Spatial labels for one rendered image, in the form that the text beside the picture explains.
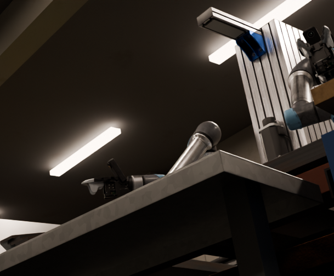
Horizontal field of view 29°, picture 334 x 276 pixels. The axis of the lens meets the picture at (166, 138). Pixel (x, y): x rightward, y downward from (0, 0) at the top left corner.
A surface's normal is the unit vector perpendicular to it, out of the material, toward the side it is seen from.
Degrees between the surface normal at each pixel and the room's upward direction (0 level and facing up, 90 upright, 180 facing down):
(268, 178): 90
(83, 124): 180
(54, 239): 90
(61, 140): 180
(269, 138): 90
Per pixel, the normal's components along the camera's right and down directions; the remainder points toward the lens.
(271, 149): -0.76, -0.17
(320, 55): -0.40, -0.33
